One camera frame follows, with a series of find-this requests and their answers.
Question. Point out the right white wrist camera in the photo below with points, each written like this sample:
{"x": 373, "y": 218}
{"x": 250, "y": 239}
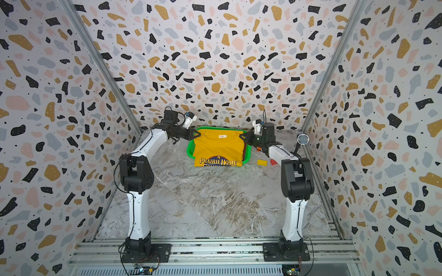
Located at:
{"x": 257, "y": 126}

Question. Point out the green circuit board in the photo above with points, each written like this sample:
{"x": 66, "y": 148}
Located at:
{"x": 291, "y": 270}
{"x": 144, "y": 270}

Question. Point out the yellow wooden block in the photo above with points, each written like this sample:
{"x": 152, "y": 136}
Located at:
{"x": 262, "y": 163}

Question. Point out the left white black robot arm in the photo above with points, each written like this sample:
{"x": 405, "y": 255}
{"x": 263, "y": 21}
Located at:
{"x": 137, "y": 177}

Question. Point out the black stand with round gauge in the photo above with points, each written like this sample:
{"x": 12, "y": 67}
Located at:
{"x": 302, "y": 140}

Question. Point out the right green circuit board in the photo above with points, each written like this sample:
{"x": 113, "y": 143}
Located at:
{"x": 291, "y": 270}

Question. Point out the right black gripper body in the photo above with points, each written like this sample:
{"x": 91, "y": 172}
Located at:
{"x": 255, "y": 141}

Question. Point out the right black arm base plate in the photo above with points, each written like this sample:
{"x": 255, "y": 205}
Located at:
{"x": 280, "y": 252}

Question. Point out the red t-shirt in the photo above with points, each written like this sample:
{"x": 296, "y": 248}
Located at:
{"x": 247, "y": 153}

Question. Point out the left green circuit board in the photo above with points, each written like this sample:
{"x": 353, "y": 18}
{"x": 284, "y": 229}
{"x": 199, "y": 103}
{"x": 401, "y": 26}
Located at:
{"x": 144, "y": 270}

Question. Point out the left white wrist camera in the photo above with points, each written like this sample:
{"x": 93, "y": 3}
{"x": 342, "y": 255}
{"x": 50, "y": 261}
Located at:
{"x": 189, "y": 119}

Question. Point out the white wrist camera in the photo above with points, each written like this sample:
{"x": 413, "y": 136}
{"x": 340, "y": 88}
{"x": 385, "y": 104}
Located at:
{"x": 189, "y": 119}
{"x": 257, "y": 126}

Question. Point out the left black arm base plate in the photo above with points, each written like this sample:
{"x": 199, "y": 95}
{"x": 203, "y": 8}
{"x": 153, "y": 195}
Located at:
{"x": 153, "y": 253}

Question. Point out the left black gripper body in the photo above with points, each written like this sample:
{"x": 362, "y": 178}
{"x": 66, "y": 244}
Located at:
{"x": 182, "y": 133}

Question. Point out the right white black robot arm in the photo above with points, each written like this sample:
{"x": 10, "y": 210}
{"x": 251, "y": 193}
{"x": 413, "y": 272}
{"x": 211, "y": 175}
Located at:
{"x": 296, "y": 183}

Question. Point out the aluminium rail frame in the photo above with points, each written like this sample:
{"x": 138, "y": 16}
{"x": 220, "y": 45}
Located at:
{"x": 330, "y": 256}

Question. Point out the yellow printed t-shirt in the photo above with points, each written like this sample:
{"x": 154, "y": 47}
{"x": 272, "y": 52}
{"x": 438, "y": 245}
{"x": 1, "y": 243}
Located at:
{"x": 217, "y": 148}

